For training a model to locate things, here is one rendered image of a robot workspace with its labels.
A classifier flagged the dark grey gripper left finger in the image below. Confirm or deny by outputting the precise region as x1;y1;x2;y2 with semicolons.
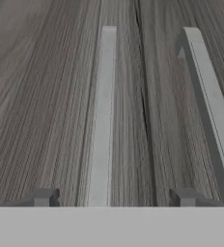
0;187;61;207

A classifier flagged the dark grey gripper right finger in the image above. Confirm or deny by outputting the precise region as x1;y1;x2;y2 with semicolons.
168;187;224;207

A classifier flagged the grey wood cabinet door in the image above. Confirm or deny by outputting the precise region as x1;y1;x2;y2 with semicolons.
0;0;156;207
134;0;224;207

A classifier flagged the light grey bar handle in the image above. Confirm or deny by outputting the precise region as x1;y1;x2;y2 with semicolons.
176;26;224;206
86;25;118;207

